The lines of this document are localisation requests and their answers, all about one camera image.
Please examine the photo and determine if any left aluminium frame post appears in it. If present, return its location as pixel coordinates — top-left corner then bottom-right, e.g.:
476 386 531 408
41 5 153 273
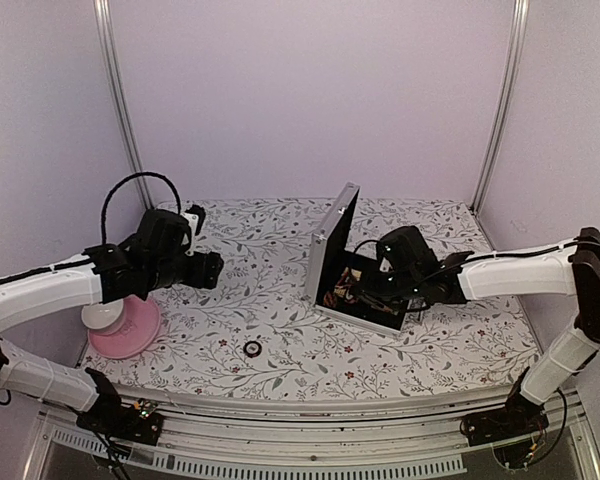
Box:
92 0 155 214

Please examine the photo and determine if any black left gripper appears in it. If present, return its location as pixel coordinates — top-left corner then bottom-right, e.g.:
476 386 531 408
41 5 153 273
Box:
146 250 224 292

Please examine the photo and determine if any floral patterned table mat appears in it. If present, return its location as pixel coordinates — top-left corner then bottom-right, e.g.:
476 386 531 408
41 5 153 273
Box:
83 198 539 401

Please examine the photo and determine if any aluminium front rail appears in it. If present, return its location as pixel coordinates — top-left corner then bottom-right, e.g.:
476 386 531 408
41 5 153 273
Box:
27 384 600 480

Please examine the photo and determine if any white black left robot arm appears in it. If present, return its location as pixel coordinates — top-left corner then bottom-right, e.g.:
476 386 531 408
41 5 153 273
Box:
0 205 223 434

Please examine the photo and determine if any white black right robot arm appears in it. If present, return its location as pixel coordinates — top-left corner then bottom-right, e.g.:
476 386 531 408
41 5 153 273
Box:
353 227 600 436

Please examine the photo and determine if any pink plate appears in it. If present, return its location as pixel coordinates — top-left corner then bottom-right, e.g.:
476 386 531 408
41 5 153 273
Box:
87 296 161 360

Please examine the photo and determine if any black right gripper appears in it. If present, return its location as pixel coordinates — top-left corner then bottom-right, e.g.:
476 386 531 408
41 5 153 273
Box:
351 261 422 312

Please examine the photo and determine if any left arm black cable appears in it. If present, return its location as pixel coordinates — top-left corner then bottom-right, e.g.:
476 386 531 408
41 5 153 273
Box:
99 172 184 246

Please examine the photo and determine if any single red poker chip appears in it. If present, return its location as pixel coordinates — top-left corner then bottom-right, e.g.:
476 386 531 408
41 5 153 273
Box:
244 341 262 358

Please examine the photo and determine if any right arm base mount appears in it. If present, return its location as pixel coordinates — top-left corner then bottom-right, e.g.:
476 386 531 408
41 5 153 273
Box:
459 379 549 446

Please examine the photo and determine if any right aluminium frame post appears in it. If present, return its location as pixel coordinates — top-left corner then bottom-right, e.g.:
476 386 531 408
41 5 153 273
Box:
471 0 530 216

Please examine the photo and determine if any white bowl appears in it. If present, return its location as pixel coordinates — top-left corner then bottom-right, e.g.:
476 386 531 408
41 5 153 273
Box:
81 300 125 335

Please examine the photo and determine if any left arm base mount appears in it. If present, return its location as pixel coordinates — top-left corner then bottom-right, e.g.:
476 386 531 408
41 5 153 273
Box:
76 391 164 446

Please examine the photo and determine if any black triangular all-in button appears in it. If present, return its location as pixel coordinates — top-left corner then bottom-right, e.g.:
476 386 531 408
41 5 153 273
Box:
334 267 361 298

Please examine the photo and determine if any aluminium poker case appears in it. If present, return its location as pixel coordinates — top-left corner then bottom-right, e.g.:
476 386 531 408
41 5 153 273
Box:
304 183 424 337

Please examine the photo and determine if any aluminium frame post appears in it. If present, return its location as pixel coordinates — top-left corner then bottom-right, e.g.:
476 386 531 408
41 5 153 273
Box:
471 0 530 216
92 0 155 214

